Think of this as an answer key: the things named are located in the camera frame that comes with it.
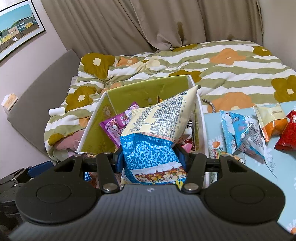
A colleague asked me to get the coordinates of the red snack bag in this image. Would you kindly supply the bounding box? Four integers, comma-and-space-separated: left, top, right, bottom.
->
274, 110, 296, 151

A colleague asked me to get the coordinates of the purple snack bag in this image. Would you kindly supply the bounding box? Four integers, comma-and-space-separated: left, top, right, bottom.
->
99, 101, 139, 148

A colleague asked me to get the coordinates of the small tissue box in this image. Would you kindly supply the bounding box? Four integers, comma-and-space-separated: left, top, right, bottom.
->
1, 93, 18, 114

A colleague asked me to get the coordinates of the cream orange snack bag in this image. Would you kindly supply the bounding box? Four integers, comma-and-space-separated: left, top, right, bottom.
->
253, 103, 288, 142

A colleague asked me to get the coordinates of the pink pillow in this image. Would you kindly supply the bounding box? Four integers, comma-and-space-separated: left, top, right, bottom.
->
54, 130, 84, 151

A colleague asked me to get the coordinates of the pink striped snack bag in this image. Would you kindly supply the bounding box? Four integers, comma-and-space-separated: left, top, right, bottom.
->
179, 133, 195, 153

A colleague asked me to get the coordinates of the green cardboard box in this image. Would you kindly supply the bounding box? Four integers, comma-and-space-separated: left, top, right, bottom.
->
76, 74, 210, 186

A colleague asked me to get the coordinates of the floral striped quilt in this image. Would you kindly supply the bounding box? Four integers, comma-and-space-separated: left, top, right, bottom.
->
44, 40, 295, 161

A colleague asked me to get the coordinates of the light blue floral cloth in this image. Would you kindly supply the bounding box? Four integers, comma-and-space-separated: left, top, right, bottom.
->
205, 113, 296, 235

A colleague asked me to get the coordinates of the light blue white snack bag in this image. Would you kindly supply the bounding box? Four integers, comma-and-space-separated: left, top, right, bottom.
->
220, 110, 267, 163

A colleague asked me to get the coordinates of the blue cream snack bag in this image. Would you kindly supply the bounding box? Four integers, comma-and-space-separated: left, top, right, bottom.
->
120, 85, 200, 186

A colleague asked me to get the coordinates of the beige curtain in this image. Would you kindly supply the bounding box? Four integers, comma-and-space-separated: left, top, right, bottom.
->
42, 0, 263, 56

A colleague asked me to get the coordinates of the grey bed headboard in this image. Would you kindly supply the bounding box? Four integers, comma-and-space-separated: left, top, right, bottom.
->
7, 50, 80, 155

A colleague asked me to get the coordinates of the framed houses picture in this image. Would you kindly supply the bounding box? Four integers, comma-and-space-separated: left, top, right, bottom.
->
1, 1, 45, 60

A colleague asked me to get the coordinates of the white tube on bed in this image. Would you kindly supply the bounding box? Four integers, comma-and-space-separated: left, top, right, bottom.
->
48, 107, 65, 117

